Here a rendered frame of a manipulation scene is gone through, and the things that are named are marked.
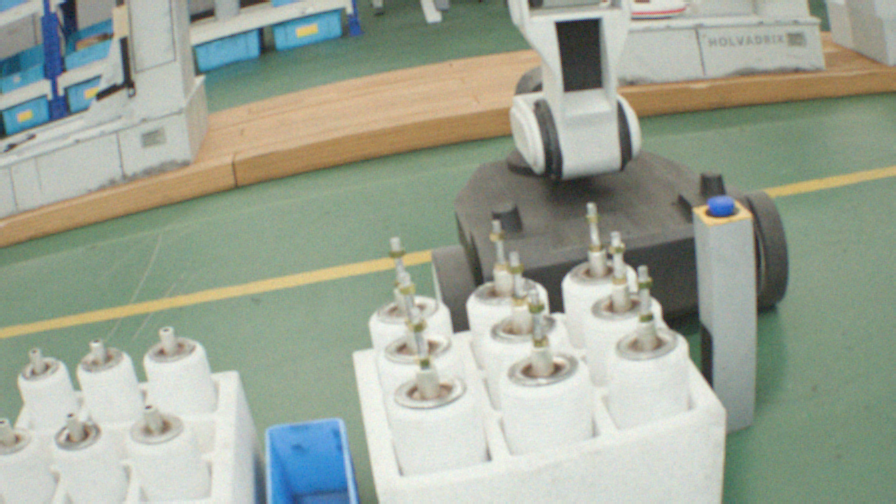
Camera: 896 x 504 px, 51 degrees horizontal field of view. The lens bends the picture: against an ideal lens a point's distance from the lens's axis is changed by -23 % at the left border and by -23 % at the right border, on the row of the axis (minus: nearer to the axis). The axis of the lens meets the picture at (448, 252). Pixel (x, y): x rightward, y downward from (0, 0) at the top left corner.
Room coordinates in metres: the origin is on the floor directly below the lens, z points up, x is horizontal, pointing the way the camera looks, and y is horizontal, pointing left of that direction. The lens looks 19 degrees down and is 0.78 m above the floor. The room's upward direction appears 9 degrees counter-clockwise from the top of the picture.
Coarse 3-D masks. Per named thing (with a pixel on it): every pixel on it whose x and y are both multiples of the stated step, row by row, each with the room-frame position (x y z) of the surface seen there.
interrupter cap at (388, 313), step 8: (416, 296) 1.37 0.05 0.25; (384, 304) 1.36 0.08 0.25; (392, 304) 1.36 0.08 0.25; (416, 304) 1.35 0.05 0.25; (424, 304) 1.34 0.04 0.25; (432, 304) 1.34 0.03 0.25; (376, 312) 1.33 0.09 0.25; (384, 312) 1.33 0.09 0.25; (392, 312) 1.33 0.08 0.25; (424, 312) 1.31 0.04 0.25; (432, 312) 1.31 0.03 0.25; (384, 320) 1.31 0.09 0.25; (392, 320) 1.30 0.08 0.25; (400, 320) 1.30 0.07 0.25
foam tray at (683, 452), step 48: (480, 384) 1.25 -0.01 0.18; (384, 432) 1.16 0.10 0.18; (624, 432) 1.05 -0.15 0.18; (672, 432) 1.04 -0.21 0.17; (720, 432) 1.04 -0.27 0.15; (384, 480) 1.04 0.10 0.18; (432, 480) 1.03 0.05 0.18; (480, 480) 1.02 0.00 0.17; (528, 480) 1.03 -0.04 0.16; (576, 480) 1.03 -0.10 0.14; (624, 480) 1.03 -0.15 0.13; (672, 480) 1.04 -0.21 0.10; (720, 480) 1.04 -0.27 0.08
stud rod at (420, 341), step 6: (414, 312) 1.09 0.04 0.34; (414, 318) 1.09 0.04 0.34; (420, 318) 1.10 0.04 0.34; (414, 336) 1.10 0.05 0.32; (420, 336) 1.09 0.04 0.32; (420, 342) 1.09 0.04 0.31; (420, 348) 1.09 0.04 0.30; (426, 348) 1.10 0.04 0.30; (420, 354) 1.09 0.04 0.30; (426, 354) 1.09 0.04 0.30
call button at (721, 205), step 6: (714, 198) 1.33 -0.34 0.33; (720, 198) 1.33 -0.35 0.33; (726, 198) 1.32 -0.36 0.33; (732, 198) 1.32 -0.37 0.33; (708, 204) 1.32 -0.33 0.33; (714, 204) 1.31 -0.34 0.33; (720, 204) 1.30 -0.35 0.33; (726, 204) 1.30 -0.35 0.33; (732, 204) 1.30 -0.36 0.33; (714, 210) 1.31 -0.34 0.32; (720, 210) 1.30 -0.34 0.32; (726, 210) 1.30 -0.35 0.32; (732, 210) 1.31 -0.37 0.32
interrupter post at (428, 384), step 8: (416, 368) 1.10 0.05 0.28; (432, 368) 1.09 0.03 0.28; (416, 376) 1.09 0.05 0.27; (424, 376) 1.09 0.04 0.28; (432, 376) 1.09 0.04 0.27; (424, 384) 1.09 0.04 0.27; (432, 384) 1.09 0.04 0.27; (424, 392) 1.09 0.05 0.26; (432, 392) 1.09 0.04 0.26; (440, 392) 1.09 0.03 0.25
